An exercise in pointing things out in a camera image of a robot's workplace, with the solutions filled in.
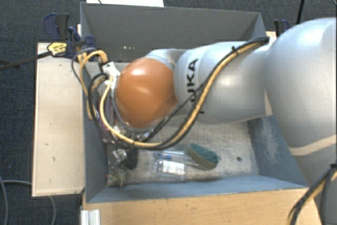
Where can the grey-green lumpy thing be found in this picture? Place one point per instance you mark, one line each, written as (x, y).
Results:
(116, 179)

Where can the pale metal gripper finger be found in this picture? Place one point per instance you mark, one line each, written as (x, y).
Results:
(119, 156)

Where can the pale wood flat board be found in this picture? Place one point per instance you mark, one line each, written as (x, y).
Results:
(59, 126)

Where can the black cylinder on white bracket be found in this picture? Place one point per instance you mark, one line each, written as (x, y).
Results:
(132, 159)

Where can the clear plastic bottle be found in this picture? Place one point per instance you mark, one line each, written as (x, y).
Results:
(169, 166)

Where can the grey metal bin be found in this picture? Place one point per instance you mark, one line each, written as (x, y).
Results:
(163, 29)

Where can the green round sponge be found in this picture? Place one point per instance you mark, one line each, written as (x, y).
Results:
(204, 156)

